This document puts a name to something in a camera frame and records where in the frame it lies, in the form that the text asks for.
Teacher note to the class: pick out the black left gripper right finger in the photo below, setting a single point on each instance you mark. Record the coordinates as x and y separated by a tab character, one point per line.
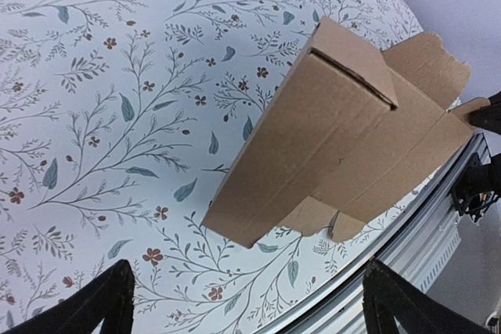
389	301

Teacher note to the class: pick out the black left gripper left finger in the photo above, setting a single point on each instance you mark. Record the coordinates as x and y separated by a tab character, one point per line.
107	301

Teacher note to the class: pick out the floral patterned table mat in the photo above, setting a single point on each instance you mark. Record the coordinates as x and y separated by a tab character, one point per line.
119	119

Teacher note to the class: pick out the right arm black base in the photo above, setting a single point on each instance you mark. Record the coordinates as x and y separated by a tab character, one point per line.
477	188

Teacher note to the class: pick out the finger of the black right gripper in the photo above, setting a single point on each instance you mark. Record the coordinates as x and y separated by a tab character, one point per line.
488	118

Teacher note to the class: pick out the brown cardboard box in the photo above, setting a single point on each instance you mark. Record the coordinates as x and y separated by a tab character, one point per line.
350	132

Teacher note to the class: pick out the aluminium front rail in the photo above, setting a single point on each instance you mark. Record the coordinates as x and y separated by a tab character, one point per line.
416	238

